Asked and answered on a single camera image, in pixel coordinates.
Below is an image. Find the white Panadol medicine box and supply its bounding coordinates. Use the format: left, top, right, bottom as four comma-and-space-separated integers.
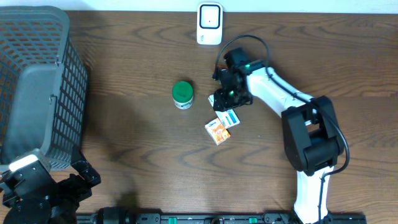
205, 109, 240, 129

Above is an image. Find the orange Kleenex tissue pack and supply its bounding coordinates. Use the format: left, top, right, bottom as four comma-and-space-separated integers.
205, 118, 231, 146

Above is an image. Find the green lid jar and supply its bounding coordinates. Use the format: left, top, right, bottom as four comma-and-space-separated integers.
172, 81, 194, 110

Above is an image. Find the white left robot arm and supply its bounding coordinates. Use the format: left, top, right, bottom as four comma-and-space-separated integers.
1, 148, 101, 224

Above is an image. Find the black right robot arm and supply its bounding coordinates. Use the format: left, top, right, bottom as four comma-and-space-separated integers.
213, 48, 348, 223

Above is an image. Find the white barcode scanner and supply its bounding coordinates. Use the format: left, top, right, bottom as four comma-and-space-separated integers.
197, 2, 223, 45

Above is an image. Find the grey plastic basket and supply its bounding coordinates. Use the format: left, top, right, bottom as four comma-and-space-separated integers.
1, 6, 88, 170

